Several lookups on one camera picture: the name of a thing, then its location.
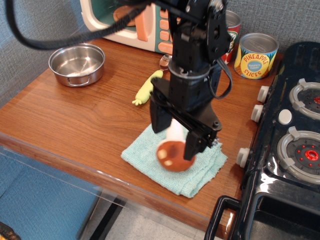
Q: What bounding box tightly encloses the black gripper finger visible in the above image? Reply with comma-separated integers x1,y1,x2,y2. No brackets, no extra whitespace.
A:
150,97,172,134
183,130,213,161

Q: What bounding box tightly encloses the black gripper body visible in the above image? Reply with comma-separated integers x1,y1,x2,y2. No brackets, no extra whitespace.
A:
150,62,222,147

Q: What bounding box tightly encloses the brown toy mushroom potato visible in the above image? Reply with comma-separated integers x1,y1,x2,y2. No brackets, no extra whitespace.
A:
156,118,196,172

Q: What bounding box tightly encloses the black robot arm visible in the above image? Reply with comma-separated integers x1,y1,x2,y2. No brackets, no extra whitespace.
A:
150,0,232,161

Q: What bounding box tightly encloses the stainless steel pot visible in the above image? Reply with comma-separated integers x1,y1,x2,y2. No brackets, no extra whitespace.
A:
48,43,106,88

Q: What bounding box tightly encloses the light blue folded cloth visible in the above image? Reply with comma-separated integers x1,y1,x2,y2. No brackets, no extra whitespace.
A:
121,125,228,198

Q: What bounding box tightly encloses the toy microwave teal and cream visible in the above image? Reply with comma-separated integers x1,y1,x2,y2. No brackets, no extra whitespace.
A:
80,0,173,55

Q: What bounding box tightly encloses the pineapple slices can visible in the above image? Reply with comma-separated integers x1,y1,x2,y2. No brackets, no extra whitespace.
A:
234,32,279,80

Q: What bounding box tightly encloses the tomato sauce can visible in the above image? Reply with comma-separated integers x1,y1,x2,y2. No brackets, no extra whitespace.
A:
221,10,242,65

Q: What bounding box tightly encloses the black toy stove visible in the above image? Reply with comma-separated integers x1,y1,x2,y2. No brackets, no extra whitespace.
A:
205,41,320,240

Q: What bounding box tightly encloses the orange object at corner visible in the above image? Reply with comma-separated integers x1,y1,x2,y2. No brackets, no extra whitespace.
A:
0,222,21,240

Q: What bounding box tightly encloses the spoon with green handle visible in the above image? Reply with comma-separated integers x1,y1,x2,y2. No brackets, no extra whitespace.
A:
131,53,172,106

